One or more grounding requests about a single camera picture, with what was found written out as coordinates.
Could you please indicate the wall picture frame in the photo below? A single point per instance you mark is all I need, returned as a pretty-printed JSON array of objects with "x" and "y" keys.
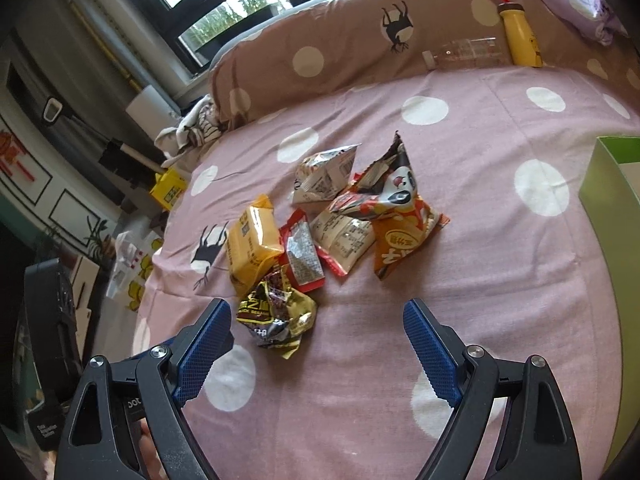
[{"x": 75, "y": 220}]

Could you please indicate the black tripod stand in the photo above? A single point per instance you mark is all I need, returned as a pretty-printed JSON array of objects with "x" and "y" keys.
[{"x": 116, "y": 156}]

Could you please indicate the striped white cloth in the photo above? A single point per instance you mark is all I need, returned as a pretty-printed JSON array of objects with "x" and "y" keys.
[{"x": 184, "y": 144}]

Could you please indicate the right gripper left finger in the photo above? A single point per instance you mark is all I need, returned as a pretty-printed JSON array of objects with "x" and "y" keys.
[{"x": 101, "y": 435}]

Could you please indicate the black sesame snack bag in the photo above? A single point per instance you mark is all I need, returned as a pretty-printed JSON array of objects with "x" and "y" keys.
[{"x": 276, "y": 314}]

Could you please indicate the green cardboard box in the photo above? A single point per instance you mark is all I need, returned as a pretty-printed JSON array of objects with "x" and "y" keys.
[{"x": 610, "y": 196}]

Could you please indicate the clear plastic bottle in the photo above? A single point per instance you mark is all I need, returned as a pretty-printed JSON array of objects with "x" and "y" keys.
[{"x": 466, "y": 54}]

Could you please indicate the yellow carton box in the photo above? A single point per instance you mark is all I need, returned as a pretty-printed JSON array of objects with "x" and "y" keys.
[{"x": 168, "y": 188}]

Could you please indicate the pink polka dot bedsheet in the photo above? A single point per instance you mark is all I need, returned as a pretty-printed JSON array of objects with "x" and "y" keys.
[{"x": 517, "y": 270}]

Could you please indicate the white patterned shopping bag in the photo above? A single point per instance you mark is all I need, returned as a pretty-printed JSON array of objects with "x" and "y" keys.
[{"x": 133, "y": 266}]

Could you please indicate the white popcorn snack bag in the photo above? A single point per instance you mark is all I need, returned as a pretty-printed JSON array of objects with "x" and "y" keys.
[{"x": 322, "y": 176}]

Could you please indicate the orange panda snack bag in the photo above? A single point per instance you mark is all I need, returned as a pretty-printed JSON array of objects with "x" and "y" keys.
[{"x": 386, "y": 195}]

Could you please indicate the small red silver snack pack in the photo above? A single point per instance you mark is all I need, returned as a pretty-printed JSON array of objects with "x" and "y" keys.
[{"x": 300, "y": 258}]

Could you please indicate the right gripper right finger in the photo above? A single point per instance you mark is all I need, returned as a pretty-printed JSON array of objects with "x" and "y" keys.
[{"x": 536, "y": 438}]

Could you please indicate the yellow drink bottle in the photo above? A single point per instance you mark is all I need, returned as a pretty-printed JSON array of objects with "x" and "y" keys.
[{"x": 522, "y": 42}]

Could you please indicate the brown polka dot bolster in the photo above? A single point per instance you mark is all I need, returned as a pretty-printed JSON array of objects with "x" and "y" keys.
[{"x": 330, "y": 45}]

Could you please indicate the person left hand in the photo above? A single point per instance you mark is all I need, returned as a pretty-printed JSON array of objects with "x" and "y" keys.
[{"x": 149, "y": 453}]

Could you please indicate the yellow snack bag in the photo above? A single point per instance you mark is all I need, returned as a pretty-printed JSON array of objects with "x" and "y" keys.
[{"x": 253, "y": 246}]

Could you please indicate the red-edged beige snack pack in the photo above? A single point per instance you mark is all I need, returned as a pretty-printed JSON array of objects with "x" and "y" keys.
[{"x": 340, "y": 240}]

